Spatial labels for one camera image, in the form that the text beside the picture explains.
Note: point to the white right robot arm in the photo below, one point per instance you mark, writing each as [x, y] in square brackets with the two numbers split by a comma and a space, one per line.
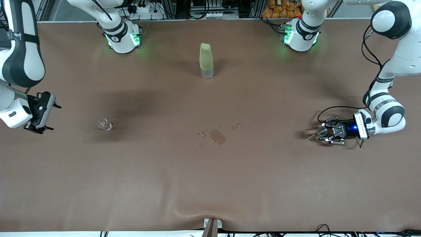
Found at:
[19, 65]

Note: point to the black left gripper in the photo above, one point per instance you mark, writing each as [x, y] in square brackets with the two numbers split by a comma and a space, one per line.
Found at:
[346, 129]

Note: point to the green bottle with clear base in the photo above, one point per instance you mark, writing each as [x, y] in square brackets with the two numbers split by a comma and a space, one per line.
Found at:
[206, 59]

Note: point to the clear glass shaker cup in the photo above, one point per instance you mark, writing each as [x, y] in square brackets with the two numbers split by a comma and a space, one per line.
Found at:
[107, 125]

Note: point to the steel double jigger measuring cup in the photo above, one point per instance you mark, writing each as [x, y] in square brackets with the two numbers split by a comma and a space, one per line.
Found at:
[321, 131]

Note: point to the metal table edge clamp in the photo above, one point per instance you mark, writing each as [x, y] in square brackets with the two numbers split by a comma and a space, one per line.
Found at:
[212, 227]

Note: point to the orange snack bag pile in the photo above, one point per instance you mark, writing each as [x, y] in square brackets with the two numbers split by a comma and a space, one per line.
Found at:
[283, 8]

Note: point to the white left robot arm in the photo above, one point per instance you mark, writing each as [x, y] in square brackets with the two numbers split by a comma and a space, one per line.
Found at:
[388, 112]

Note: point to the white empty socket strip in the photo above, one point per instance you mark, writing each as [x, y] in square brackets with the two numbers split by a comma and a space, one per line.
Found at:
[213, 15]

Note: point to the white power strip with plugs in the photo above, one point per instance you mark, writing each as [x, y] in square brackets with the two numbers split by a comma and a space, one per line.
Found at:
[144, 13]

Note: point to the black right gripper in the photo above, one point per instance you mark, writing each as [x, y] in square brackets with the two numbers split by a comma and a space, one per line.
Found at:
[34, 104]

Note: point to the aluminium frame post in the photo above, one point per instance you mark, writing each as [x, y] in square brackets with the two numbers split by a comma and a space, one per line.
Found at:
[42, 10]

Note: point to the liquid spill puddle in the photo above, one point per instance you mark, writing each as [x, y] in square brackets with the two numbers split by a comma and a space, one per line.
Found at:
[217, 136]

